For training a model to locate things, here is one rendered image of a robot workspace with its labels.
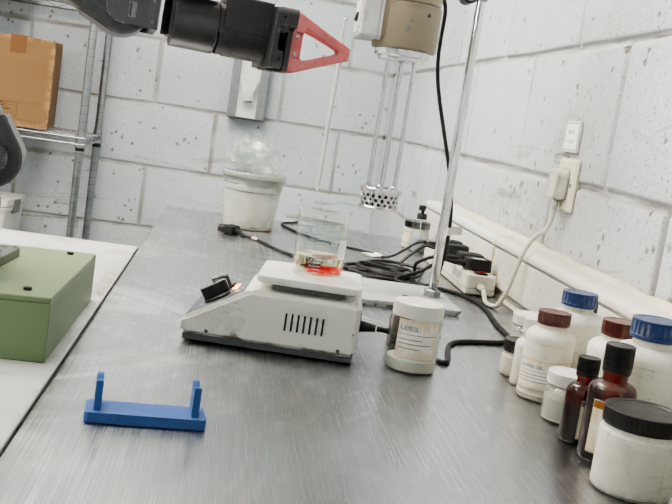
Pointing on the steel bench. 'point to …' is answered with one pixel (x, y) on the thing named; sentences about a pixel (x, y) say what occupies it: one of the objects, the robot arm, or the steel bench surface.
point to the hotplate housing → (282, 322)
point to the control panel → (223, 297)
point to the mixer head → (400, 28)
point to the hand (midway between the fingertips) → (341, 53)
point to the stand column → (455, 151)
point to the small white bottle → (520, 350)
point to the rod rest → (123, 413)
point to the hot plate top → (350, 285)
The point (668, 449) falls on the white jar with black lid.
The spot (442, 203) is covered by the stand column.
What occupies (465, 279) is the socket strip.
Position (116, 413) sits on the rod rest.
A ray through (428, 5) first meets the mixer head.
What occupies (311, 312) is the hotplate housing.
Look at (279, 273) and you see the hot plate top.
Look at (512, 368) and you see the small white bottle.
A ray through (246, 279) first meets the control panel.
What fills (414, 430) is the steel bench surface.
